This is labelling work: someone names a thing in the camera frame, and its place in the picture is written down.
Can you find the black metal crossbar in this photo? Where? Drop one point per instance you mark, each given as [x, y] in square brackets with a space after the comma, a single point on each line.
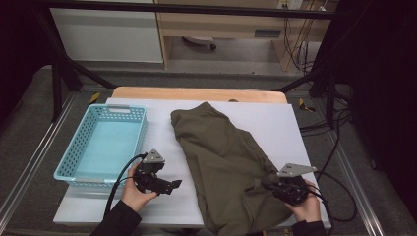
[196, 9]

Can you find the aluminium floor rail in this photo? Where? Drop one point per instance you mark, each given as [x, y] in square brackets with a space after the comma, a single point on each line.
[32, 160]
[369, 214]

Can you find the white cabinet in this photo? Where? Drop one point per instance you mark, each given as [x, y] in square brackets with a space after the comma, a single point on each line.
[108, 36]

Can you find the black curtain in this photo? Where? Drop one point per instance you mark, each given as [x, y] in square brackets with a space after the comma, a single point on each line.
[387, 82]
[16, 49]

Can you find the black metal stand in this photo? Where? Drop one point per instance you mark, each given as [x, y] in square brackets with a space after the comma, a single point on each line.
[330, 98]
[56, 91]

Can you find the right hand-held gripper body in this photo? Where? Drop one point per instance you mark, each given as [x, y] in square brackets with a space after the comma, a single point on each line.
[293, 191]

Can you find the person's right hand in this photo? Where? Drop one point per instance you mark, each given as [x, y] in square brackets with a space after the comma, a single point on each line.
[306, 209]

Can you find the white power strip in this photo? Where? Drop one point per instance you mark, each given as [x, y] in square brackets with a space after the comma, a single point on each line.
[290, 4]

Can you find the person's left hand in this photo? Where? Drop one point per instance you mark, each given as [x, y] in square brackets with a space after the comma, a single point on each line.
[134, 195]

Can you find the light blue plastic basket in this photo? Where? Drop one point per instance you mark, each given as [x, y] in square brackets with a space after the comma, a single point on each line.
[108, 147]

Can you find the light wooden desk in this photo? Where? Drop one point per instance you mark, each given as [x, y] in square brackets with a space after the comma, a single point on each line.
[223, 24]

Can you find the olive green pants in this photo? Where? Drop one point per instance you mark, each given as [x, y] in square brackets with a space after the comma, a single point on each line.
[223, 157]

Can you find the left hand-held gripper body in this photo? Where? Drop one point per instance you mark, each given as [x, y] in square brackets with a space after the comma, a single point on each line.
[149, 182]

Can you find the yellow black tape piece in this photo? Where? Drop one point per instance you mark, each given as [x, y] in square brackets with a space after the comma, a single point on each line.
[305, 105]
[95, 97]

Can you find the chair base with castor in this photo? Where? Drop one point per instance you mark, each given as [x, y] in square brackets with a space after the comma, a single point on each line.
[200, 40]

